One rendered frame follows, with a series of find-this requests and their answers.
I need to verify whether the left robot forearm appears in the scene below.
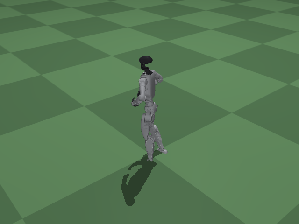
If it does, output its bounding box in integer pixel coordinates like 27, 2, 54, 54
131, 95, 142, 106

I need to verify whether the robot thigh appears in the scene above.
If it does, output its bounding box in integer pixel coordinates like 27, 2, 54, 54
150, 105, 158, 133
141, 110, 155, 143

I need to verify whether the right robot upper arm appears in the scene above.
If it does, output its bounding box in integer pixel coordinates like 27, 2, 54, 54
151, 70, 163, 83

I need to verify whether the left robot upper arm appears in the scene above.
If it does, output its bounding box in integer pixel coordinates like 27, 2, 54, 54
139, 77, 147, 101

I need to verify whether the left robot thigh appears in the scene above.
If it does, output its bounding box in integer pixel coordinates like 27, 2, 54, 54
141, 110, 155, 143

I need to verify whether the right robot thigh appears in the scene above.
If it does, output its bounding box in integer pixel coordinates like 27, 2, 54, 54
150, 105, 158, 133

